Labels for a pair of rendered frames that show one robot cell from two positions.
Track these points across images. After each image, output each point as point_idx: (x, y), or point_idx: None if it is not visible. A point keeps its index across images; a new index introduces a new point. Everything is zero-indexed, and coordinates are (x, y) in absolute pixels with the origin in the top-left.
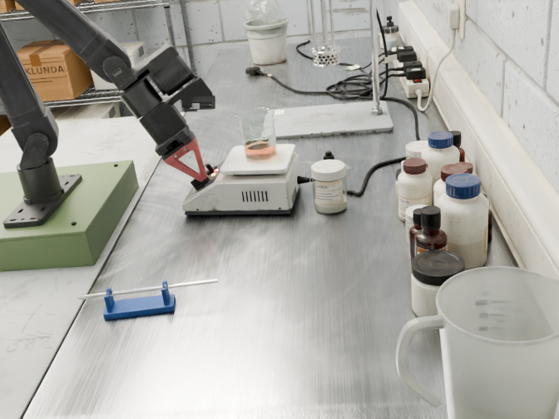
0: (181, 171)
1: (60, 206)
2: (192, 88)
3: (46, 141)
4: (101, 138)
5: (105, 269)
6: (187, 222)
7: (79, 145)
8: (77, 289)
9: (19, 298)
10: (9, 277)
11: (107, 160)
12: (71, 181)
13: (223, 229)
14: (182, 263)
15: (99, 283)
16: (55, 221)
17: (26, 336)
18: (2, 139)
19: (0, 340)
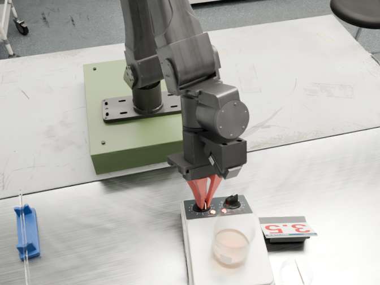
0: (276, 170)
1: (138, 120)
2: (214, 146)
3: (133, 78)
4: (330, 78)
5: (90, 184)
6: (171, 215)
7: (310, 70)
8: (62, 179)
9: (54, 150)
10: (83, 130)
11: (284, 104)
12: (177, 107)
13: (158, 252)
14: (97, 238)
15: (69, 189)
16: (110, 128)
17: (7, 175)
18: (305, 21)
19: (5, 163)
